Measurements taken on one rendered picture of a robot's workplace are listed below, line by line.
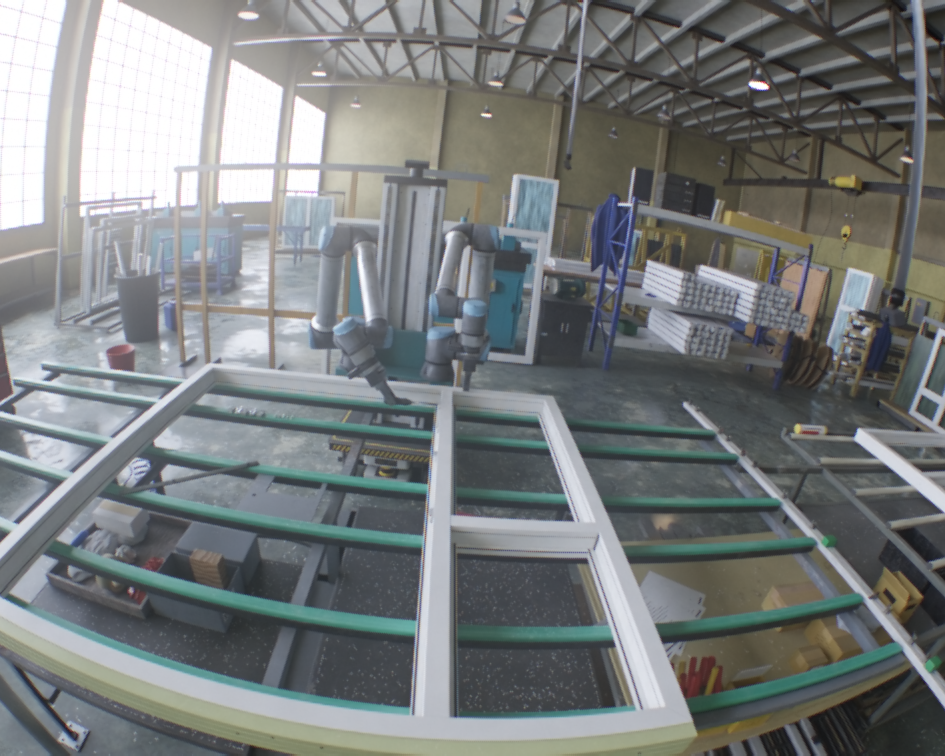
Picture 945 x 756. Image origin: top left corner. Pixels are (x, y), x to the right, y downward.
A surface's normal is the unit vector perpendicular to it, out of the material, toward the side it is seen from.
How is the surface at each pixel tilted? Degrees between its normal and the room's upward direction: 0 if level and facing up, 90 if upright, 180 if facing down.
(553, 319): 90
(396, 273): 90
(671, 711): 0
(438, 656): 0
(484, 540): 90
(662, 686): 0
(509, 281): 90
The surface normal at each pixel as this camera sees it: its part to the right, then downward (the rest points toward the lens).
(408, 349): -0.04, 0.35
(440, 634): 0.11, -0.93
